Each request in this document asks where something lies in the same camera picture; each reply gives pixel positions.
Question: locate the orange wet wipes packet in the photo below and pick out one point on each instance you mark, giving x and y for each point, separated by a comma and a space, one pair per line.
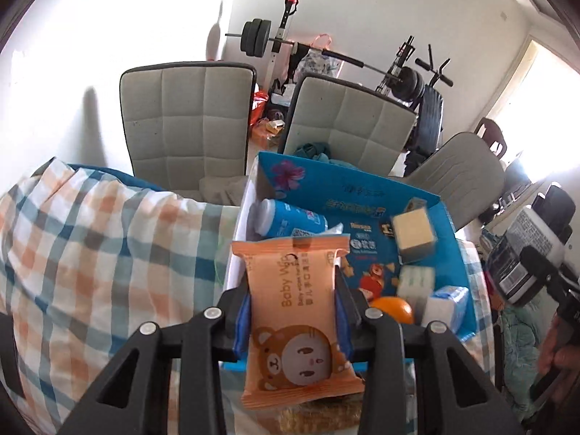
290, 290

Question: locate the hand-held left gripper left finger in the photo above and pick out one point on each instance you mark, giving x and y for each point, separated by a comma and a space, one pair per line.
242, 321

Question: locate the white striped tissue pack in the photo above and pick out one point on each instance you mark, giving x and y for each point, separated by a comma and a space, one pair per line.
417, 283

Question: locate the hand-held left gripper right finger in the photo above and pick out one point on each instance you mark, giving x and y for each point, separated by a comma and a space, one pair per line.
346, 326

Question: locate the white and blue tissue pack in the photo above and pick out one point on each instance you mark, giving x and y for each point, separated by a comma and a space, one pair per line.
446, 306

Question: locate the teal cloth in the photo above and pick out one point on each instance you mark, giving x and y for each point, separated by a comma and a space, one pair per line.
312, 150

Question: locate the yellow corn snack packet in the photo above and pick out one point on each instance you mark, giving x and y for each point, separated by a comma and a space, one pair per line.
317, 417

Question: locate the blue and white can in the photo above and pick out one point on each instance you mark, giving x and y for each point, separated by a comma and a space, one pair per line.
290, 220

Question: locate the white barbell rack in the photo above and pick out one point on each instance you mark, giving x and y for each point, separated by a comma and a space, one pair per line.
285, 27

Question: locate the grey quilted chair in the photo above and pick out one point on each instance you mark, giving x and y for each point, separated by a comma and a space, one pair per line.
349, 122
185, 118

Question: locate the blue and red biscuit box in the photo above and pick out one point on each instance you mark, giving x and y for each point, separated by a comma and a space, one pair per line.
365, 247

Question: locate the person's right hand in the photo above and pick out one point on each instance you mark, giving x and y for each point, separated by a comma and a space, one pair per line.
559, 353

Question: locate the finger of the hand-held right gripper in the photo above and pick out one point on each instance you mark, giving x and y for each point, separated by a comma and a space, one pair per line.
557, 204
541, 265

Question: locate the barbell with black plates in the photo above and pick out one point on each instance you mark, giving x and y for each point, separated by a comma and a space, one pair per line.
256, 36

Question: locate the grey smooth-backed chair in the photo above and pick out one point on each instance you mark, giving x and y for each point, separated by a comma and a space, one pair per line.
462, 176

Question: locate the dark wooden chair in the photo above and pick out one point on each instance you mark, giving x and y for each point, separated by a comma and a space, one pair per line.
491, 133

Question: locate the red plastic bag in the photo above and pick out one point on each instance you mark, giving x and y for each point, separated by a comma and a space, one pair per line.
259, 106

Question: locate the blue cardboard box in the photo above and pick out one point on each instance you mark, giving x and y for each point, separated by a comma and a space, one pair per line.
344, 190

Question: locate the teal jacket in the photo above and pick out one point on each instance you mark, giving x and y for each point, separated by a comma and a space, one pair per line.
521, 353

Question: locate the checked tablecloth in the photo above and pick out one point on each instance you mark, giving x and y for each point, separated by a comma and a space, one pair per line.
113, 258

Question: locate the patterned cloth bag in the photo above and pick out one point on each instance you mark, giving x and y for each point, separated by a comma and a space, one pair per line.
321, 63

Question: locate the orange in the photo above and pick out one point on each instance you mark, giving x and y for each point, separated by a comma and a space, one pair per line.
394, 310

